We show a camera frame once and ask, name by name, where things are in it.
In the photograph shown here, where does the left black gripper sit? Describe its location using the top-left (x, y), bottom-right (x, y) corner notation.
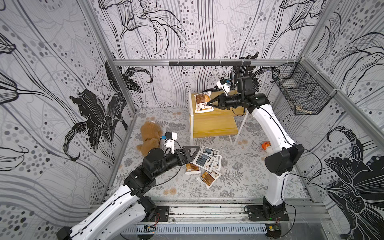
top-left (150, 146), bottom-right (200, 178)

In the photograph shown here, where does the brown coffee bag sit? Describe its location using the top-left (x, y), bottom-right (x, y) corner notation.
top-left (197, 169), bottom-right (222, 190)
top-left (185, 163), bottom-right (201, 175)
top-left (194, 91), bottom-right (214, 114)

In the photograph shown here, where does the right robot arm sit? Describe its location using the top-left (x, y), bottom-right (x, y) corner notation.
top-left (208, 77), bottom-right (304, 211)

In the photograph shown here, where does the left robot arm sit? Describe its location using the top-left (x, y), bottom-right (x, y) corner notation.
top-left (57, 146), bottom-right (200, 240)

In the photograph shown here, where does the blue coffee bag top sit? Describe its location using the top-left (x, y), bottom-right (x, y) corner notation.
top-left (193, 152), bottom-right (217, 171)

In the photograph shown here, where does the blue coffee bag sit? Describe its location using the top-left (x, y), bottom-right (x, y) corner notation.
top-left (193, 152), bottom-right (217, 171)
top-left (213, 155), bottom-right (222, 172)
top-left (201, 146), bottom-right (220, 155)

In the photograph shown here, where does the white wooden two-tier shelf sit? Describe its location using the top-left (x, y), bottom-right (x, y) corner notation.
top-left (188, 92), bottom-right (249, 146)

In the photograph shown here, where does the blue coffee bag back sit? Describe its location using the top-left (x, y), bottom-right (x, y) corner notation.
top-left (201, 146), bottom-right (220, 155)

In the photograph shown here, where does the blue coffee bag middle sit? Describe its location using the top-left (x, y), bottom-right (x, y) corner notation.
top-left (213, 155), bottom-right (222, 172)

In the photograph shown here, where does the brown teddy bear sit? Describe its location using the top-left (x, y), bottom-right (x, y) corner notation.
top-left (137, 121), bottom-right (163, 157)

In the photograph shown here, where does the orange white toy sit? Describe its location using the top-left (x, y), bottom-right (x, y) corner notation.
top-left (262, 141), bottom-right (273, 154)

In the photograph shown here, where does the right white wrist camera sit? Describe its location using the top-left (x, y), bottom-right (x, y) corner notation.
top-left (217, 79), bottom-right (236, 96)

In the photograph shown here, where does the black wall bar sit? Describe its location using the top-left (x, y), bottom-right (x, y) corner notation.
top-left (169, 61), bottom-right (251, 66)

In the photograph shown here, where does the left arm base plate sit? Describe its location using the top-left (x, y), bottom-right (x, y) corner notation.
top-left (142, 206), bottom-right (170, 223)

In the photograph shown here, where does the black wire basket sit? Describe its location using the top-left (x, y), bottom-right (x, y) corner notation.
top-left (272, 63), bottom-right (337, 116)

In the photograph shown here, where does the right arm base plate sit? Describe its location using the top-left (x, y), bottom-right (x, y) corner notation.
top-left (245, 204), bottom-right (290, 222)

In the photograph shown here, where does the grey slotted cable duct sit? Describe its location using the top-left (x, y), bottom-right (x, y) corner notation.
top-left (123, 223), bottom-right (267, 235)

